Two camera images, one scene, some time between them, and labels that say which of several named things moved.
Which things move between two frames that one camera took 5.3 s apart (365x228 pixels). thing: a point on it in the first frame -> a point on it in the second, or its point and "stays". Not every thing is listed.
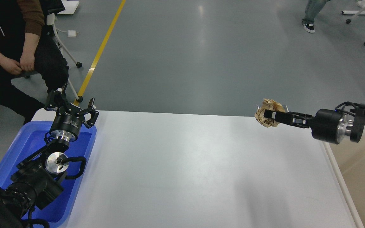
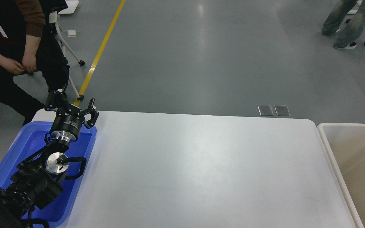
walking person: (313, 8) -> (348, 38)
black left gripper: (67, 123) stays
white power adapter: (72, 33) stays
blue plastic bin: (30, 139) stays
